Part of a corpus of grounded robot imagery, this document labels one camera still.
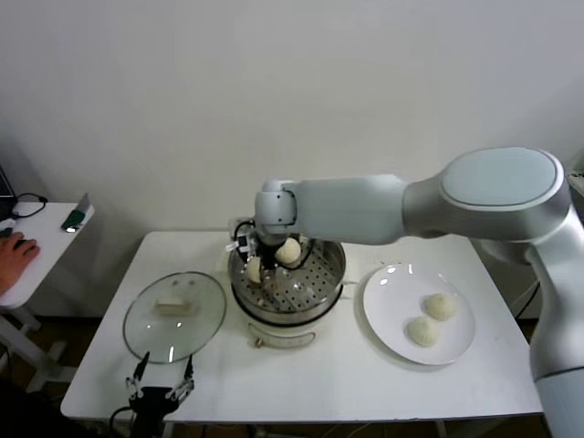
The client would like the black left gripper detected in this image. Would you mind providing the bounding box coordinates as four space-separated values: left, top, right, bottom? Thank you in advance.
125 350 195 411

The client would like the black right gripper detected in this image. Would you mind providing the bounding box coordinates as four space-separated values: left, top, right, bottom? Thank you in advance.
242 236 281 297

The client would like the white steamed baozi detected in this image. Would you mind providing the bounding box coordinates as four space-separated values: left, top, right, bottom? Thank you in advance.
406 316 441 349
245 256 265 285
424 293 459 322
275 236 303 266

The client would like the round glass lid cream handle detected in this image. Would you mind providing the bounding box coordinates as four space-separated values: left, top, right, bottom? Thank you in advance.
122 271 228 365

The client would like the stainless steel steamer basket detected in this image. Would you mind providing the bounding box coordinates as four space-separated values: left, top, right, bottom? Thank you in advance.
226 227 348 317

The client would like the stainless steel steamer pot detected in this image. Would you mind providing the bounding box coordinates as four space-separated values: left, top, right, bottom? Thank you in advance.
214 245 360 350

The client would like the person's bare hand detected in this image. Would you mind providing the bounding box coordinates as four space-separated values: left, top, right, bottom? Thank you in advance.
0 232 40 298

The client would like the round white plate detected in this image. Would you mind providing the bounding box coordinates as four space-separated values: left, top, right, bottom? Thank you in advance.
362 263 477 367

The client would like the white side table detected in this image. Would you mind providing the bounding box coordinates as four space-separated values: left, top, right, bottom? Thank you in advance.
0 202 96 393

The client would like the green and white gadget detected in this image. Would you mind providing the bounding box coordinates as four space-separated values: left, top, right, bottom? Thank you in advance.
59 192 91 235

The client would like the dark computer monitor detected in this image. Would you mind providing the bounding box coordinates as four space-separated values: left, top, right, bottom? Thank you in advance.
0 165 17 220

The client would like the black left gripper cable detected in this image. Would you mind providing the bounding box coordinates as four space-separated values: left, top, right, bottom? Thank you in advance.
109 404 136 438

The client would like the thin black desk cable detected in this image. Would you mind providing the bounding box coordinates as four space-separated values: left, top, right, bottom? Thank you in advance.
10 193 48 221

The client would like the black power cable with adapter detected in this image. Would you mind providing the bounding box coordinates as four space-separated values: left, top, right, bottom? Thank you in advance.
514 276 543 317

